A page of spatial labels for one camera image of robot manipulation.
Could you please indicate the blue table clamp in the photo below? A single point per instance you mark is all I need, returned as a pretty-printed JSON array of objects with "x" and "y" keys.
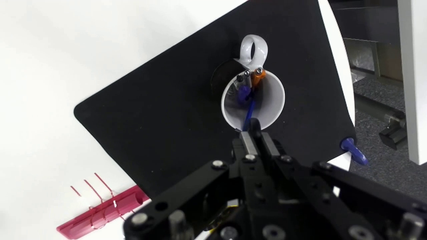
[{"x": 354, "y": 151}]

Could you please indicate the black rectangular mat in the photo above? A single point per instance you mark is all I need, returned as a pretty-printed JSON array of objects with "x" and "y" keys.
[{"x": 168, "y": 107}]

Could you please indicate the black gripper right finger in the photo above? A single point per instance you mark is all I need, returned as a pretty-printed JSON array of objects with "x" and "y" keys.
[{"x": 278, "y": 162}]

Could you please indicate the thin black pen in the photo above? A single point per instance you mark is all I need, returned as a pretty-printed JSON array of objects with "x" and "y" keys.
[{"x": 241, "y": 77}]

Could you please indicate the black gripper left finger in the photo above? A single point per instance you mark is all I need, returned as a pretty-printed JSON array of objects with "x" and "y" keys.
[{"x": 247, "y": 154}]

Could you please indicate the orange pen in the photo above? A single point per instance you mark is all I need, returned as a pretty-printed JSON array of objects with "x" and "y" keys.
[{"x": 258, "y": 78}]

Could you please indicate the red plastic rack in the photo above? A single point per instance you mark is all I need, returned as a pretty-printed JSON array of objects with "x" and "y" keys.
[{"x": 101, "y": 218}]

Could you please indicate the blue pen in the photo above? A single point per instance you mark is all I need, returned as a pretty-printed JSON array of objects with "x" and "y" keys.
[{"x": 248, "y": 111}]

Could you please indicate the tall white cup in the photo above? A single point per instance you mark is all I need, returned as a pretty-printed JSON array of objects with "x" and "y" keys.
[{"x": 274, "y": 101}]

